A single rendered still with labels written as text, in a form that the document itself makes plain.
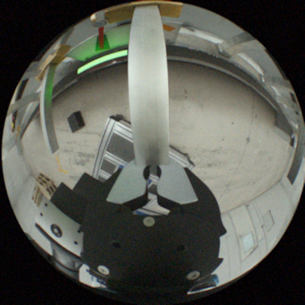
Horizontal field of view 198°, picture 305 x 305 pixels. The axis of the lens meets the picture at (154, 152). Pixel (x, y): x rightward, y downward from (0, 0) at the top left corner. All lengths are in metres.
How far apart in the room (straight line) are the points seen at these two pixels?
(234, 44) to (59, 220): 0.56
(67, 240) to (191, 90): 1.14
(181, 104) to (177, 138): 0.34
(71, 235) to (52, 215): 0.06
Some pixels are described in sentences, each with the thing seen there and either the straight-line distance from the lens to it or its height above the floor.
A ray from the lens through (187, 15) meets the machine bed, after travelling 0.48.
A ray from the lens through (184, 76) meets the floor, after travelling 1.01.
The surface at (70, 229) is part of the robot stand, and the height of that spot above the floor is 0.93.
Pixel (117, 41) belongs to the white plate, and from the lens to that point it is 0.29.
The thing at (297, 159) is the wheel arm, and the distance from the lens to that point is 0.23.
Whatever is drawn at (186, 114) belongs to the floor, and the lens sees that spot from 0.99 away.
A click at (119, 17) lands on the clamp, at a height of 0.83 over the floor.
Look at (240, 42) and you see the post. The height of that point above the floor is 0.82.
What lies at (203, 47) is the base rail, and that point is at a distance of 0.33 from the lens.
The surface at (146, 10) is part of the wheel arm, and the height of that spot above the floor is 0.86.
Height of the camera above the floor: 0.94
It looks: 62 degrees down
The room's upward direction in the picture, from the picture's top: 178 degrees counter-clockwise
